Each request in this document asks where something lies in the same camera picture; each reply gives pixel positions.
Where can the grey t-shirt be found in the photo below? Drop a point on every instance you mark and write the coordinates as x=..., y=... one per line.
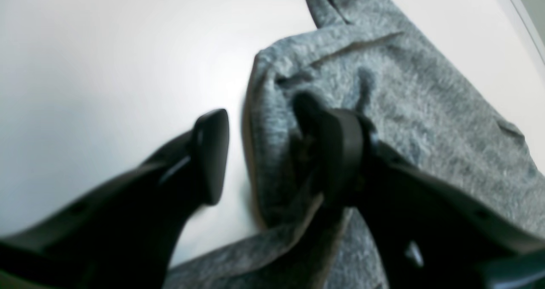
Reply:
x=366, y=56

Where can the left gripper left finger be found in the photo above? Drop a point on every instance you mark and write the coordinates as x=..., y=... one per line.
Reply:
x=122, y=234

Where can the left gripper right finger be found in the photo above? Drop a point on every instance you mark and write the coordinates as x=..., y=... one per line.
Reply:
x=429, y=234

